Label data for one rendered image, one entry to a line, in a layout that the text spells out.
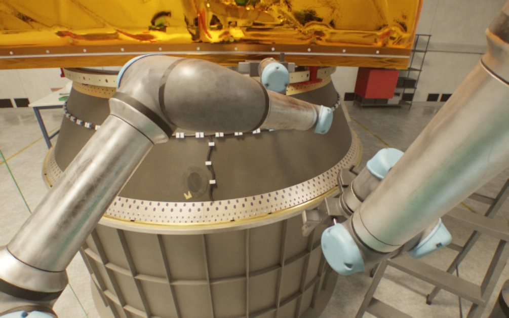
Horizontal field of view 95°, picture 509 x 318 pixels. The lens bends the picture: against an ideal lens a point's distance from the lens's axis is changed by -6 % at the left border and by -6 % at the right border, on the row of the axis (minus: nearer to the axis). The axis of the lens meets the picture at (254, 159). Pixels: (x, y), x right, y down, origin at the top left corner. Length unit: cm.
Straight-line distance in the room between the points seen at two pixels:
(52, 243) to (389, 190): 44
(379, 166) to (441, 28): 820
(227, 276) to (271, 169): 59
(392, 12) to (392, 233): 102
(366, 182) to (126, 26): 99
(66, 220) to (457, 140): 47
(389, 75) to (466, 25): 779
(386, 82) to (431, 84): 750
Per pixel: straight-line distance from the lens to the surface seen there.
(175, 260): 130
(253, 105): 40
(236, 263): 131
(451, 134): 27
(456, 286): 149
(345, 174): 64
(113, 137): 43
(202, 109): 37
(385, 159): 50
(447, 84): 921
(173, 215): 111
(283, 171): 116
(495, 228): 138
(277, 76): 71
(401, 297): 255
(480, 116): 26
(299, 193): 120
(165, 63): 44
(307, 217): 64
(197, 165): 108
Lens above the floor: 189
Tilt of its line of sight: 28 degrees down
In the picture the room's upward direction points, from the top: 1 degrees clockwise
